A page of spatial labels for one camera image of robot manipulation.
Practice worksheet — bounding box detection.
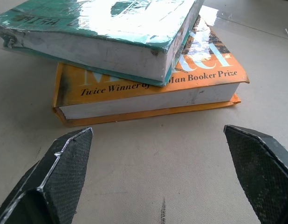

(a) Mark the thick green cover book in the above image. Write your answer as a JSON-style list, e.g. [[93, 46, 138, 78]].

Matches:
[[0, 0, 205, 87]]

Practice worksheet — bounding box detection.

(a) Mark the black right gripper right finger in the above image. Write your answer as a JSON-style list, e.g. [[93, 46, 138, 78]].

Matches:
[[223, 124, 288, 224]]

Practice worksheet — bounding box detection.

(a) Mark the orange Man Booker Prize book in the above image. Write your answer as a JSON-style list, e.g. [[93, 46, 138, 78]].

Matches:
[[51, 5, 250, 128]]

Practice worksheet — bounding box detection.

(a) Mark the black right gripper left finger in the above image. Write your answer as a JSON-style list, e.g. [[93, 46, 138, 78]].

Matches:
[[0, 127, 94, 224]]

